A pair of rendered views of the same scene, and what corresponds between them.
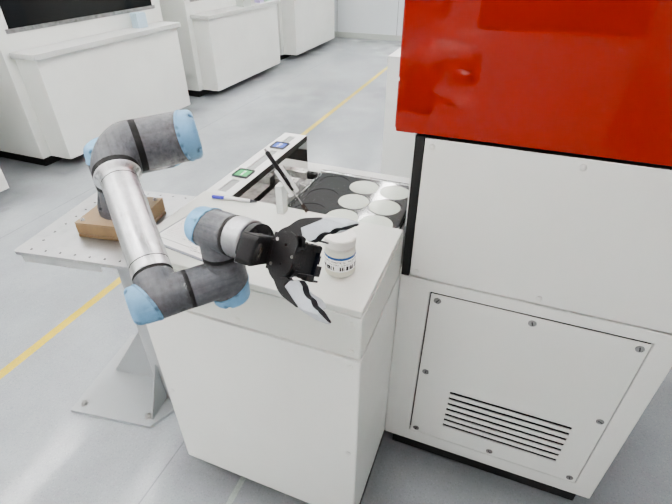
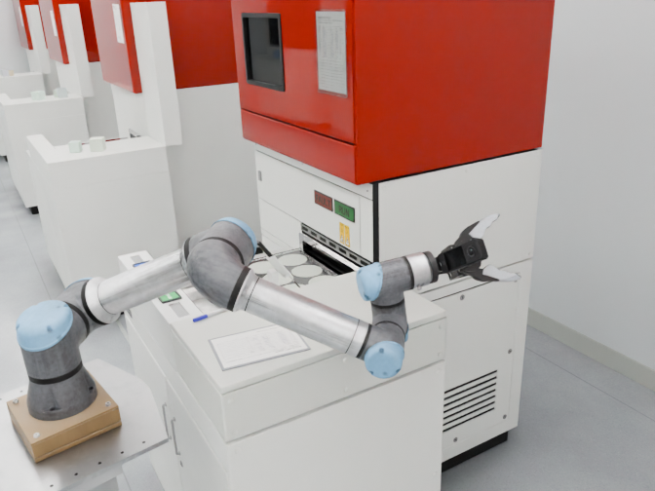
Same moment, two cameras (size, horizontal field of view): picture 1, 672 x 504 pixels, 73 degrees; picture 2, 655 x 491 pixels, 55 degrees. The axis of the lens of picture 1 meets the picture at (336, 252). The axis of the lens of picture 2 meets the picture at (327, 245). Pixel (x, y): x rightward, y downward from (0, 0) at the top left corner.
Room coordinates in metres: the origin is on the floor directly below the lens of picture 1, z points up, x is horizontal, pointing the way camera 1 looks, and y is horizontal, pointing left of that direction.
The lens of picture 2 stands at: (0.01, 1.26, 1.73)
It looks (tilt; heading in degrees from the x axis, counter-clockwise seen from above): 22 degrees down; 309
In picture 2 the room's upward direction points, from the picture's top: 2 degrees counter-clockwise
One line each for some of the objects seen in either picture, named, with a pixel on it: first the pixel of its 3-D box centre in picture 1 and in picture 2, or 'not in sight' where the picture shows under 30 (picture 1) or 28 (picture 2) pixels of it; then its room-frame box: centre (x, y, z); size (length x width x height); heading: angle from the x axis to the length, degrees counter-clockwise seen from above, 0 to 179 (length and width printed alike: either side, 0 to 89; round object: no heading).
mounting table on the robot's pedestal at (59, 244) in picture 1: (127, 238); (62, 446); (1.29, 0.71, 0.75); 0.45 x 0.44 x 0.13; 78
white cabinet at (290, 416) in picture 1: (317, 321); (269, 432); (1.25, 0.07, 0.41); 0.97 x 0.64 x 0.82; 159
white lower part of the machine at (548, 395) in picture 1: (508, 319); (388, 337); (1.26, -0.65, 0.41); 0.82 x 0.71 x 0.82; 159
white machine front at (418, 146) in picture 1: (439, 154); (308, 212); (1.38, -0.34, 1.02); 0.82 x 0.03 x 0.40; 159
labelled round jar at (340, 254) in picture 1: (340, 252); not in sight; (0.84, -0.01, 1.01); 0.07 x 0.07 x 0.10
